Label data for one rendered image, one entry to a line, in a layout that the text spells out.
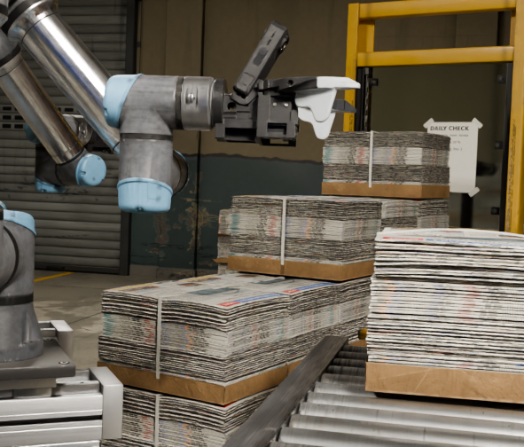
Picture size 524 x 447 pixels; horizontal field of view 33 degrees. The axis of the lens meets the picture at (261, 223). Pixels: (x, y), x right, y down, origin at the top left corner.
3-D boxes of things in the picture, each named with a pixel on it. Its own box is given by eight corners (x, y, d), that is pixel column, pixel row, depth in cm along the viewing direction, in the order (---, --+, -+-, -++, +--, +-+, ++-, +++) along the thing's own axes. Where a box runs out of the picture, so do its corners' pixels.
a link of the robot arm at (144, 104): (113, 134, 128) (115, 75, 127) (188, 137, 127) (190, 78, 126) (99, 131, 120) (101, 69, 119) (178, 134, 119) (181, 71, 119)
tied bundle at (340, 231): (225, 271, 261) (228, 194, 260) (273, 264, 287) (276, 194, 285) (340, 283, 242) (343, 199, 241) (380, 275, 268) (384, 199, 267)
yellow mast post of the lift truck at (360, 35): (330, 420, 372) (348, 3, 363) (339, 416, 379) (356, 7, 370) (349, 424, 367) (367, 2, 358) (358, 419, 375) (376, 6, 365)
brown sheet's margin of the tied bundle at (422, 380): (370, 368, 144) (371, 342, 144) (552, 382, 139) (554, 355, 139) (363, 391, 128) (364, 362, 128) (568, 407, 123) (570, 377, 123)
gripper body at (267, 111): (301, 147, 125) (217, 145, 126) (303, 88, 126) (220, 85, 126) (299, 137, 117) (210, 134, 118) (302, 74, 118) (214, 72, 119)
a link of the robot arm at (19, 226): (44, 288, 145) (46, 207, 145) (16, 300, 132) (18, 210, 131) (-26, 286, 146) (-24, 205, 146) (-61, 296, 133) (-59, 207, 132)
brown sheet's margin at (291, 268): (226, 269, 261) (226, 254, 261) (273, 262, 286) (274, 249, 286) (341, 280, 242) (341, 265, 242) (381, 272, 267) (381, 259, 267)
